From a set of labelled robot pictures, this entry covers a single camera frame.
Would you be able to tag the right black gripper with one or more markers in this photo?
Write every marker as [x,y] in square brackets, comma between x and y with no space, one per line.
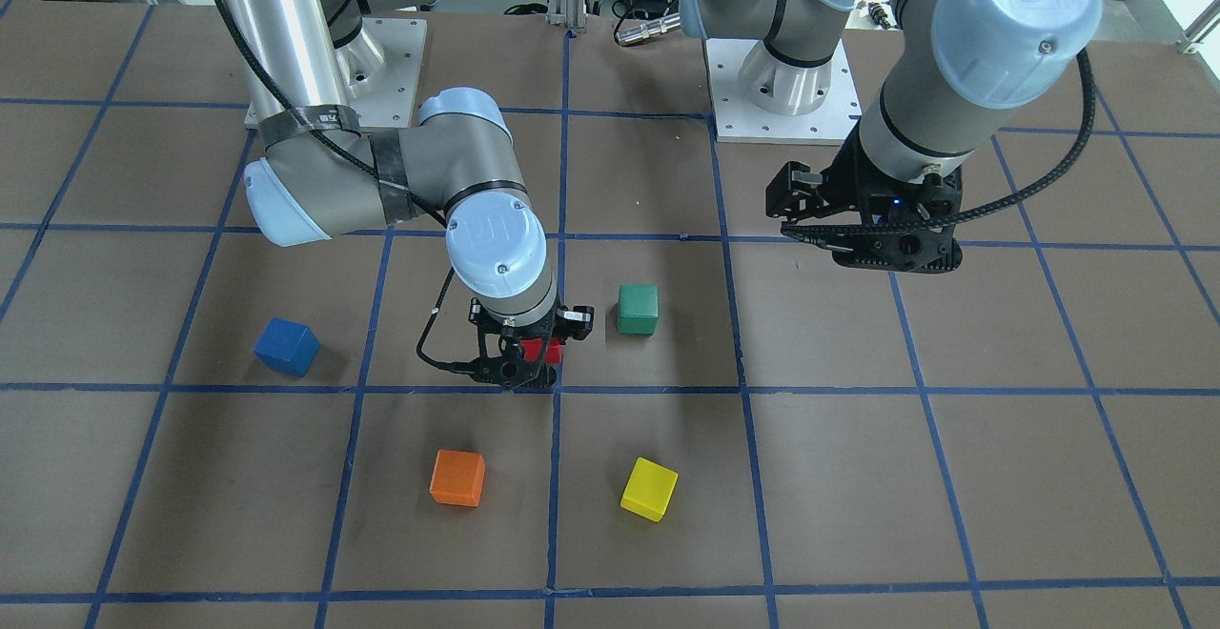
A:
[578,320]

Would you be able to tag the red block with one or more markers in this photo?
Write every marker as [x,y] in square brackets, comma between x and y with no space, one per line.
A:
[533,349]

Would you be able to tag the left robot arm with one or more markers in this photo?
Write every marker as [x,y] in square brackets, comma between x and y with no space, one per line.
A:
[967,65]

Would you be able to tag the silver metal connector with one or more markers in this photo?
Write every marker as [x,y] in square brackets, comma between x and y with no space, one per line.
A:
[647,30]

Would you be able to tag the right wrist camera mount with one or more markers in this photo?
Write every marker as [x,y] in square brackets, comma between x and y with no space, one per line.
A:
[509,370]

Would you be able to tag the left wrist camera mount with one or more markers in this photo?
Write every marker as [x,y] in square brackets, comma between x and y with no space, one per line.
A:
[880,247]

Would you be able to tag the yellow block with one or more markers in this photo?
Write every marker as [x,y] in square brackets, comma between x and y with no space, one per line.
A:
[649,490]

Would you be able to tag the green block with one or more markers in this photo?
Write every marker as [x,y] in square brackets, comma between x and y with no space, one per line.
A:
[638,309]

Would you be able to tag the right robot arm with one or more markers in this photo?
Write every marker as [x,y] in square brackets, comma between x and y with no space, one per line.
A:
[345,147]

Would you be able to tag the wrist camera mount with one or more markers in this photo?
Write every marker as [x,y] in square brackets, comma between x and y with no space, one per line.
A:
[880,247]
[509,370]

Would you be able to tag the blue block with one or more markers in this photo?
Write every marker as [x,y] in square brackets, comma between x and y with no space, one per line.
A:
[287,347]

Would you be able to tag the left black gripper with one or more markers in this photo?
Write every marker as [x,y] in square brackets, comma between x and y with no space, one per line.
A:
[843,185]

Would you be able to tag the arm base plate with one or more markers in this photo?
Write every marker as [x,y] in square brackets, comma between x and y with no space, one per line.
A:
[366,86]
[758,99]

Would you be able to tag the orange block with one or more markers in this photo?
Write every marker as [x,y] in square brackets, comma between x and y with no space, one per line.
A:
[458,478]

